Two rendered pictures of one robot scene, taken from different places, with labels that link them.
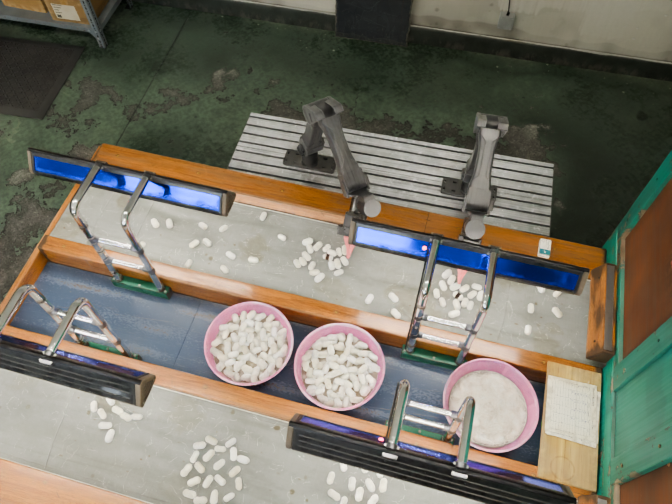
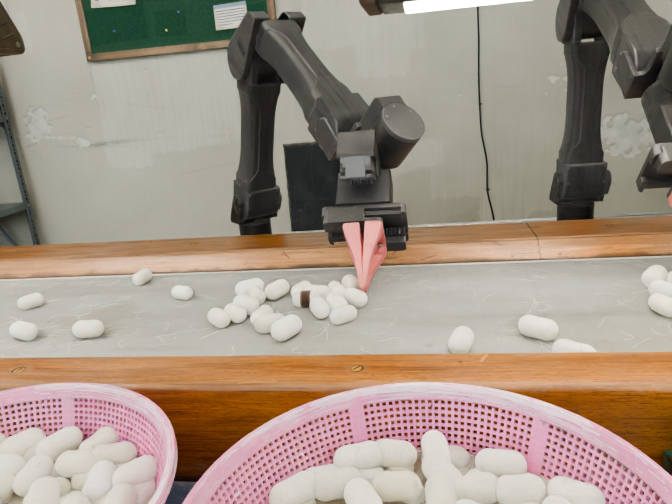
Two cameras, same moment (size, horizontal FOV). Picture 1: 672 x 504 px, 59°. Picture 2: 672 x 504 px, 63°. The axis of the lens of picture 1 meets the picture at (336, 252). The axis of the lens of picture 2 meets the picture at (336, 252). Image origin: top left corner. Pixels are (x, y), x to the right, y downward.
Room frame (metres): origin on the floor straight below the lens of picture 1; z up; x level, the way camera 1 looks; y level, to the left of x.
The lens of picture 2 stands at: (0.39, 0.05, 0.98)
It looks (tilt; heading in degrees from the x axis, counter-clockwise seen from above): 17 degrees down; 354
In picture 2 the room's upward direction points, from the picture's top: 5 degrees counter-clockwise
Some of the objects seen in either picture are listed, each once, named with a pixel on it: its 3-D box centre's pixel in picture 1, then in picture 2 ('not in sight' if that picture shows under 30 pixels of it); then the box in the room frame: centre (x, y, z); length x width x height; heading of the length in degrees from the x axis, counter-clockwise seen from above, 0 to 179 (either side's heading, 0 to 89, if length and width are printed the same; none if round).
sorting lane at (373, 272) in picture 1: (317, 261); (279, 319); (0.98, 0.06, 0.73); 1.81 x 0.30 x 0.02; 74
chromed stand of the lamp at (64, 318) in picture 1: (70, 352); not in sight; (0.61, 0.73, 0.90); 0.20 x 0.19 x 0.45; 74
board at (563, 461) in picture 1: (570, 423); not in sight; (0.43, -0.64, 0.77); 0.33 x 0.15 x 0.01; 164
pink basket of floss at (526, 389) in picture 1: (487, 408); not in sight; (0.49, -0.43, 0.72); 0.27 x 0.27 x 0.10
